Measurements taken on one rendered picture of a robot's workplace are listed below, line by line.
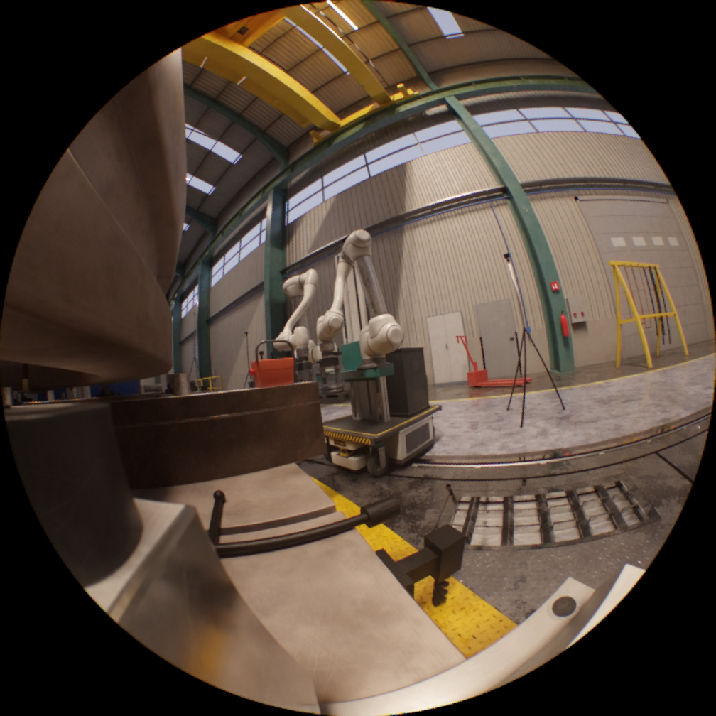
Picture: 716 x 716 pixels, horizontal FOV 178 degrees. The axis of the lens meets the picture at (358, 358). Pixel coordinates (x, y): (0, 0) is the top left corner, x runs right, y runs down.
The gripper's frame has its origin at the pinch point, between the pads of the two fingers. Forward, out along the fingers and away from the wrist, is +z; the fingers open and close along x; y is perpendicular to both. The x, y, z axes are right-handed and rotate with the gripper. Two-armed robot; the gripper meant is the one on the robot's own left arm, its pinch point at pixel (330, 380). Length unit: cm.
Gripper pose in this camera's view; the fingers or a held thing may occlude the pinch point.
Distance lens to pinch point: 135.9
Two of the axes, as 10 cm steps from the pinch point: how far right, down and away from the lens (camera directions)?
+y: -7.1, 0.5, -7.1
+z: 1.1, 9.9, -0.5
